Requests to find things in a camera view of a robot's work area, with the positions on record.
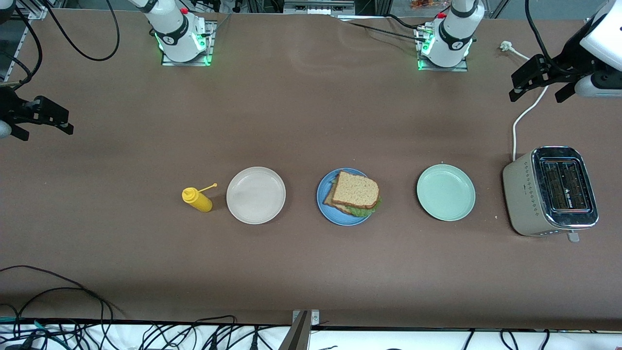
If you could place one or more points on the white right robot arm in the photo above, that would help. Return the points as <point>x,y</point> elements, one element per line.
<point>175,36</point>

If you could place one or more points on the orange patterned packet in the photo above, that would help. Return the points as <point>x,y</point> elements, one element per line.
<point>425,4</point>

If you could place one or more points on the light green round plate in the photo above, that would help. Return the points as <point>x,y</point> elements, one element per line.
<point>446,193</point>

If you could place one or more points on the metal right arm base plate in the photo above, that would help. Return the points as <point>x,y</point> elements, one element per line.
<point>187,63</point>

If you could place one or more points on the yellow squeeze bottle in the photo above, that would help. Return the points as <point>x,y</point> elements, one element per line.
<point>199,200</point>

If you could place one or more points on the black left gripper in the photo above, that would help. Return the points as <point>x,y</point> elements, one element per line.
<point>569,64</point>

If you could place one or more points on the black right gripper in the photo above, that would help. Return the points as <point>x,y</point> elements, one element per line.
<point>9,105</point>

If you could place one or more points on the blue round plate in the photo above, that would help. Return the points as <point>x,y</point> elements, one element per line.
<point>328,216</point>

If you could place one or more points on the green lettuce leaf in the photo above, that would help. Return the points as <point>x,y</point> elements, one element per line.
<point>362,212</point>

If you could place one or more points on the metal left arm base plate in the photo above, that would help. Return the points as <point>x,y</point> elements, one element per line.
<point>442,69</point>

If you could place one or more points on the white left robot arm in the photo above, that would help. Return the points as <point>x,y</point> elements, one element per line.
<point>452,41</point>

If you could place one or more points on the aluminium frame profile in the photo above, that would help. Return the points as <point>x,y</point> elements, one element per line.
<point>318,7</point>

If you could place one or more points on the beige round plate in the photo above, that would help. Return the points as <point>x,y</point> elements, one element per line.
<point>257,204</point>

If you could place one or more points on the brown bread slice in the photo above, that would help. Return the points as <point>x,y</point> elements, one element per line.
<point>355,189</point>
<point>335,204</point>

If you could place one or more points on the dark metal mount post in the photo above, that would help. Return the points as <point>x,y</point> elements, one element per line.
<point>296,338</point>

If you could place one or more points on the beige chrome toaster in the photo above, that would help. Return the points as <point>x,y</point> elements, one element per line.
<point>525,194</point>

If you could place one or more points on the silver metal bracket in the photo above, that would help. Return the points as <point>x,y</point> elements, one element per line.
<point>315,317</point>

